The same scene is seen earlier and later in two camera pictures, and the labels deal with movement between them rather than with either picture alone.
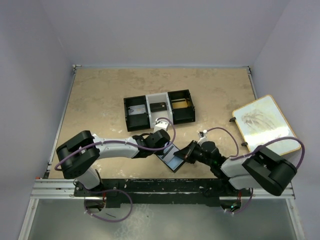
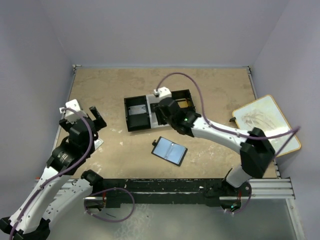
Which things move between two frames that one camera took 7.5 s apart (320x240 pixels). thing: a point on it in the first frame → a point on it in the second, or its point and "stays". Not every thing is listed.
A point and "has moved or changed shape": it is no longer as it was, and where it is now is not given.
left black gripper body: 167,149 → 83,119
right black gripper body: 189,151 → 161,109
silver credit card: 136,109 stays
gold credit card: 179,105 stays
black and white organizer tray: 141,112 stays
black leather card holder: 173,162 has moved or changed shape
